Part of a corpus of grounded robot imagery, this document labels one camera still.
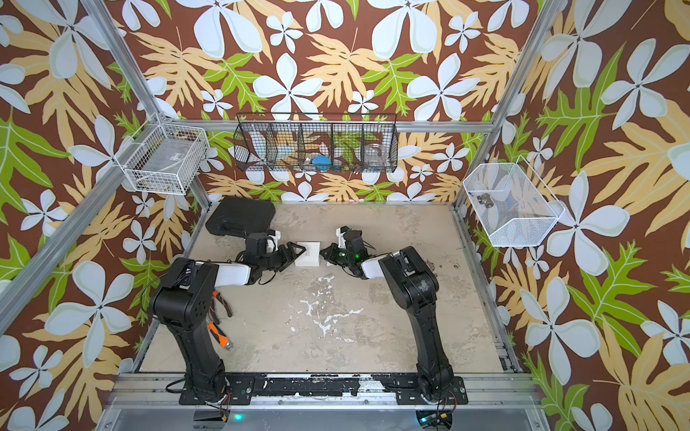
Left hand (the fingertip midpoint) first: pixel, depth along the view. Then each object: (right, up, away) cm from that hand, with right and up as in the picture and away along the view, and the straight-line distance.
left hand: (303, 249), depth 98 cm
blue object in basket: (+7, +32, -3) cm, 33 cm away
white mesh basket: (+68, +15, -15) cm, 71 cm away
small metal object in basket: (+61, +17, -12) cm, 65 cm away
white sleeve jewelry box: (+3, -2, +2) cm, 4 cm away
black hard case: (-27, +12, +10) cm, 31 cm away
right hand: (+6, -1, +3) cm, 6 cm away
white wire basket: (-43, +30, -12) cm, 54 cm away
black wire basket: (+4, +39, -1) cm, 40 cm away
